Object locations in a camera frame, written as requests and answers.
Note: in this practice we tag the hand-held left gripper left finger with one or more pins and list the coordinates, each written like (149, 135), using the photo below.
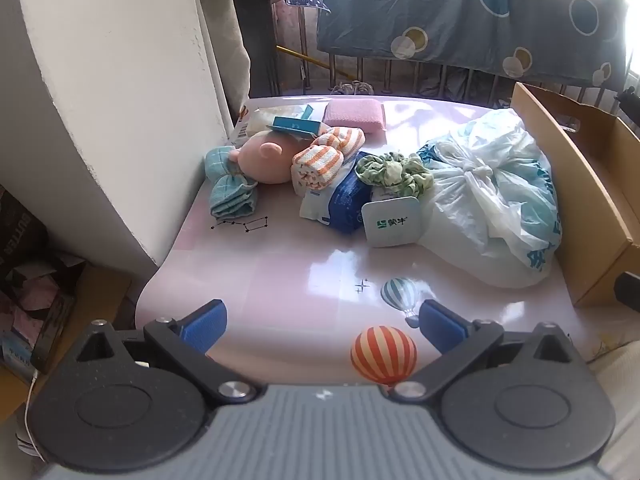
(205, 327)

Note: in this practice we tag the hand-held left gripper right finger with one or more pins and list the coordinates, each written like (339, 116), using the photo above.
(440, 327)

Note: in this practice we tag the green floral cloth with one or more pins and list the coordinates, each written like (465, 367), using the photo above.
(390, 170)

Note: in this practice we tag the orange striped towel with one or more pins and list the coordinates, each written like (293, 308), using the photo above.
(320, 160)

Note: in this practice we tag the white square box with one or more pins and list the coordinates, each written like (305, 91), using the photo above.
(392, 222)

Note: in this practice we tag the teal checkered cloth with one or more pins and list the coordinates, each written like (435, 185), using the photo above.
(227, 200)

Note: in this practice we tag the white plastic bag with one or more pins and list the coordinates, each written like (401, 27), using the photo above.
(480, 200)

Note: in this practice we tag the blue and white wipes packet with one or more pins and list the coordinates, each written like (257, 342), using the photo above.
(350, 200)

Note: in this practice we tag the pink paper scraps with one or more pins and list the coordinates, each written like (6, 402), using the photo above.
(35, 297)

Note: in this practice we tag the pink plush toy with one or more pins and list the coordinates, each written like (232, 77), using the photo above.
(265, 160)

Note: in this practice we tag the brown cardboard box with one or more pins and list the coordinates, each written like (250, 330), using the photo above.
(590, 210)

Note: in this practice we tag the blue printed packet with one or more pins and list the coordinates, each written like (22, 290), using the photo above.
(15, 357)

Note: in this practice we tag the dark printed box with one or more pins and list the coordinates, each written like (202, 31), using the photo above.
(20, 240)

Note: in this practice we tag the white tissue packet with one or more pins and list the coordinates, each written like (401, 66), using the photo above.
(265, 119)

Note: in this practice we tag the teal small box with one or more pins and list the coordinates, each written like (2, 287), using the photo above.
(295, 124)

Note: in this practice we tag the pink sponge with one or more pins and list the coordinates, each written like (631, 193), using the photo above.
(352, 112)

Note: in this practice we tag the metal railing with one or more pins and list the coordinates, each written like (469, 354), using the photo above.
(390, 77)

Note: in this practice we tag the grey cloth bundle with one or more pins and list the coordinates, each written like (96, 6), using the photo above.
(350, 87)

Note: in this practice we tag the yellow stick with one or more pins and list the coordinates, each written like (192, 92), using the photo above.
(305, 57)

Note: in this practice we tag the beige curtain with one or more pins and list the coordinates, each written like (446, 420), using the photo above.
(225, 35)

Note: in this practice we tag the black device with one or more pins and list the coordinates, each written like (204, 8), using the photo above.
(629, 100)

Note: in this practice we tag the blue dotted bedsheet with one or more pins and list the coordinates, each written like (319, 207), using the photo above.
(450, 10)

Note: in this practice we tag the dark door frame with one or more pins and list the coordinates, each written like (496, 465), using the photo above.
(260, 35)

